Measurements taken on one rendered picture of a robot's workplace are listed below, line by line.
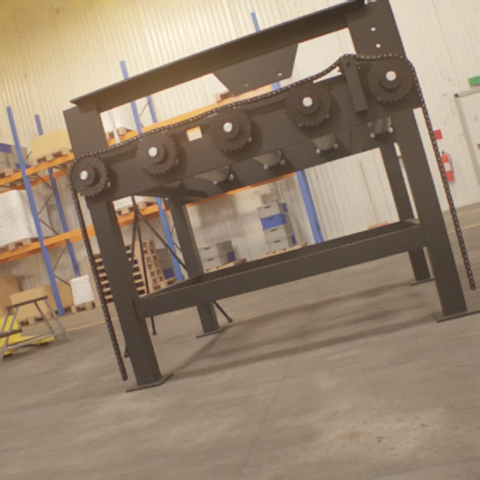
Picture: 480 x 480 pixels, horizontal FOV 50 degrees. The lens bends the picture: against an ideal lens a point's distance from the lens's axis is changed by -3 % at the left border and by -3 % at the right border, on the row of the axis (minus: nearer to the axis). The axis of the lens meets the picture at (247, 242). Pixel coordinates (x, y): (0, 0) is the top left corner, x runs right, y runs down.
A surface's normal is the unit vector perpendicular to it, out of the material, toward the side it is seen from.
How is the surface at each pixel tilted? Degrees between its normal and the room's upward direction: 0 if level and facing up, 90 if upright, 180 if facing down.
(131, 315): 90
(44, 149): 90
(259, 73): 90
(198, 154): 90
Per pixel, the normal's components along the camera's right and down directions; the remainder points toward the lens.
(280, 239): -0.20, 0.06
